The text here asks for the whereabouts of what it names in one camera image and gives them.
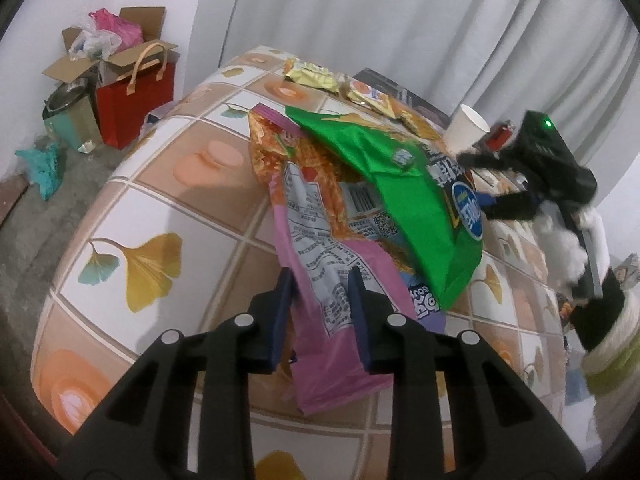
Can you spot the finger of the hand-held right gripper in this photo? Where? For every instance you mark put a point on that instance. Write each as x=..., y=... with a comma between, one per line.
x=487, y=160
x=510, y=206

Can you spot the brown board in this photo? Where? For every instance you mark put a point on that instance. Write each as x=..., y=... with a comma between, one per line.
x=10, y=195

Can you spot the red paper bag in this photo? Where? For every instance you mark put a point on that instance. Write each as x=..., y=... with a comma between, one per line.
x=135, y=105

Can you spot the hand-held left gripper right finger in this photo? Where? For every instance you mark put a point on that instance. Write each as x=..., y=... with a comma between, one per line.
x=357, y=310

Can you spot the orange white snack packet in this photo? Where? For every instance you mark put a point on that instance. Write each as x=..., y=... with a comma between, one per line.
x=367, y=92

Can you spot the orange snack bag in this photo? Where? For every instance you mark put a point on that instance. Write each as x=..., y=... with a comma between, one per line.
x=272, y=155

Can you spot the white plastic bag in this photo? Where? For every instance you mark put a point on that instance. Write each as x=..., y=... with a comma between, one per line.
x=95, y=42

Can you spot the small yellow snack packet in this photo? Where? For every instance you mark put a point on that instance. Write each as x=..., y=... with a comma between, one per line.
x=312, y=77
x=420, y=125

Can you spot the dark book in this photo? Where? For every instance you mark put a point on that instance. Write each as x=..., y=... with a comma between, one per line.
x=400, y=90

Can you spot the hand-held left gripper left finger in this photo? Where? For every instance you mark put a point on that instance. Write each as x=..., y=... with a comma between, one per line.
x=284, y=310

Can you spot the pink snack bag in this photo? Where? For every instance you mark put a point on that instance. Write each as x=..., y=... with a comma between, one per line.
x=330, y=360

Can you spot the black snack bag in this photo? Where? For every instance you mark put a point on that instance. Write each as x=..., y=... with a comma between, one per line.
x=445, y=167

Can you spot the grey curtain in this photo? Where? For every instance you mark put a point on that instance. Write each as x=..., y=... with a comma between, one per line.
x=400, y=20

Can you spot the teal cloth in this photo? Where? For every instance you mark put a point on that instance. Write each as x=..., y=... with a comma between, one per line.
x=42, y=170

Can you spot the pink plastic bag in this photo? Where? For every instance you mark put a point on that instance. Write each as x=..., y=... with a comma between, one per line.
x=112, y=25

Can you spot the metal pot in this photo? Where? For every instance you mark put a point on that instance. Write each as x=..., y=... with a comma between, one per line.
x=70, y=95

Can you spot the white paper cup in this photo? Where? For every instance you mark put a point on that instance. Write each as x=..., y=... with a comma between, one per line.
x=462, y=127

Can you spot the cardboard box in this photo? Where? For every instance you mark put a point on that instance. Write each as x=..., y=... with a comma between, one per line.
x=145, y=20

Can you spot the teal box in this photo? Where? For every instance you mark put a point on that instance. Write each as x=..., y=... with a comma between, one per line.
x=75, y=125

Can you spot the green snack bag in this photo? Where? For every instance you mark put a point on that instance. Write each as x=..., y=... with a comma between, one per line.
x=400, y=190

